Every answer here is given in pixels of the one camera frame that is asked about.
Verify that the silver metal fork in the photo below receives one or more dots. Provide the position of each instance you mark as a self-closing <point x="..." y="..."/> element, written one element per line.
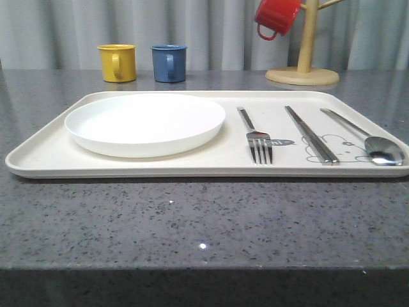
<point x="260" y="143"/>

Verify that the white round plate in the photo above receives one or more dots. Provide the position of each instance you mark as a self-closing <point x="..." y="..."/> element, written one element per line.
<point x="145" y="125"/>

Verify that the silver metal spoon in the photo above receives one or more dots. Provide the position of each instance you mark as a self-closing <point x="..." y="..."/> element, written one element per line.
<point x="380" y="150"/>

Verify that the blue enamel mug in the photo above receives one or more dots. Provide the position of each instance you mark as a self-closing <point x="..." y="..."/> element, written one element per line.
<point x="169" y="63"/>

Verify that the cream rabbit serving tray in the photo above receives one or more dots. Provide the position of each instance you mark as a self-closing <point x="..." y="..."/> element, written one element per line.
<point x="52" y="153"/>

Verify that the wooden mug tree stand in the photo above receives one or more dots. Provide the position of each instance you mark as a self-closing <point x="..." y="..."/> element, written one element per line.
<point x="304" y="74"/>

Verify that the yellow enamel mug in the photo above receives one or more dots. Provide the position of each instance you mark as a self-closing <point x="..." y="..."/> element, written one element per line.
<point x="118" y="62"/>

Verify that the red enamel mug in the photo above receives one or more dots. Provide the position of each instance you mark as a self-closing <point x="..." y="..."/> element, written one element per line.
<point x="277" y="15"/>

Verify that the grey pleated curtain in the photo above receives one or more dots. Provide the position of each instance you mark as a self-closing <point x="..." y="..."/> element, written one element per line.
<point x="220" y="35"/>

